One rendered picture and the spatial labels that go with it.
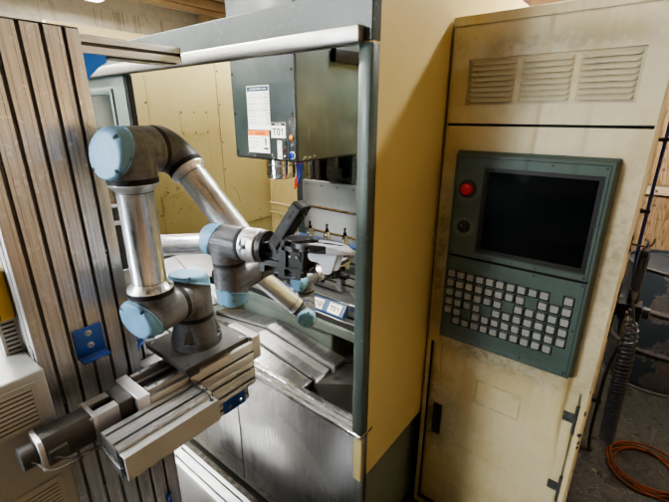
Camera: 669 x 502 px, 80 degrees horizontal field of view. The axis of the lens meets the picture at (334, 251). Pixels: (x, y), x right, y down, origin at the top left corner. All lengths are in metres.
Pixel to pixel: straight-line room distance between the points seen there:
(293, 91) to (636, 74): 1.23
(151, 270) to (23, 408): 0.45
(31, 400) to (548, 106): 1.59
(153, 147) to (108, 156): 0.10
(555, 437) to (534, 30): 1.33
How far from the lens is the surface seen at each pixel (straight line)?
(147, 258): 1.09
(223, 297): 0.95
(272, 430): 1.89
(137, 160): 1.03
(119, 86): 2.11
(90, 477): 1.56
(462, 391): 1.76
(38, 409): 1.31
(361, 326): 1.23
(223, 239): 0.89
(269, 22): 1.32
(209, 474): 2.23
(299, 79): 1.91
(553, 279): 1.40
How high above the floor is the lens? 1.83
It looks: 19 degrees down
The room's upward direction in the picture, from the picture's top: straight up
